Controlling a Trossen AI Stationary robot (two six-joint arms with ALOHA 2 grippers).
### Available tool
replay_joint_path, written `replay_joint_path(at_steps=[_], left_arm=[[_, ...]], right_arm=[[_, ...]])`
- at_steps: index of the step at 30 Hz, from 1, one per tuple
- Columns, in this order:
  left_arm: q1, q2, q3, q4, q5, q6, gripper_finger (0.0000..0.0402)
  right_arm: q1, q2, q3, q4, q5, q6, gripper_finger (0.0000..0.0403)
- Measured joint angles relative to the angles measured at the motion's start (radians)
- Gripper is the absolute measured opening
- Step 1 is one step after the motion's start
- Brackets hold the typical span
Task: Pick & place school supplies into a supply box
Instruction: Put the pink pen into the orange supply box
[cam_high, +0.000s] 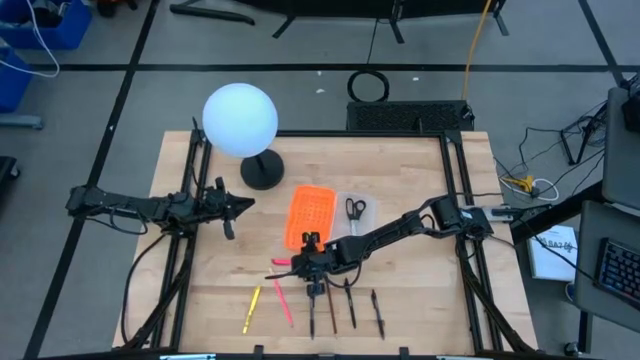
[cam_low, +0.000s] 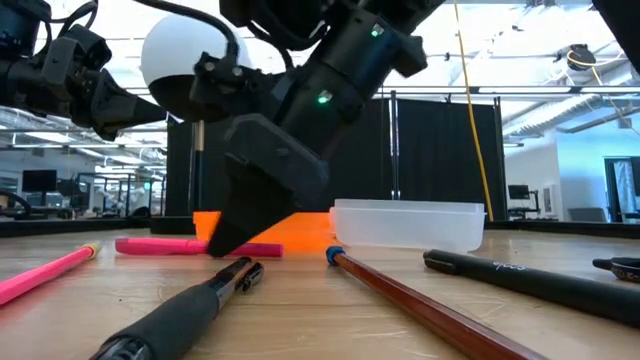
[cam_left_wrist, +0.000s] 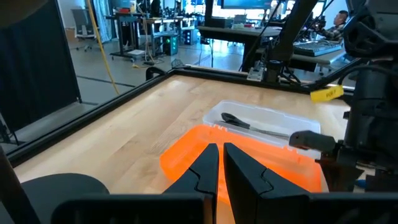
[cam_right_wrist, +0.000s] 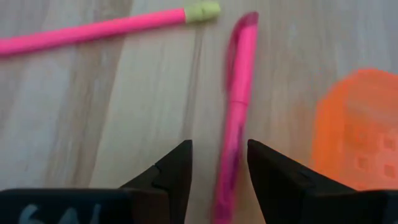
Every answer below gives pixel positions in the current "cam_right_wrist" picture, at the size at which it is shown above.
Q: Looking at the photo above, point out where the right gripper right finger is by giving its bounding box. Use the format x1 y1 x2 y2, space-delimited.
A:
247 139 357 224

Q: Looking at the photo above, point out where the pink pencil with yellow eraser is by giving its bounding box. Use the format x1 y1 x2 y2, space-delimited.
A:
0 1 221 57

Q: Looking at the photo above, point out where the pink highlighter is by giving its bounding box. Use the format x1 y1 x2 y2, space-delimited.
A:
211 11 259 224

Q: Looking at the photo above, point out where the orange plastic box lid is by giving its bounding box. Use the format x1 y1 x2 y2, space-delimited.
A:
310 68 398 191

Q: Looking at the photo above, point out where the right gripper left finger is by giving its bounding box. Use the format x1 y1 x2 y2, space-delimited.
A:
119 139 193 224

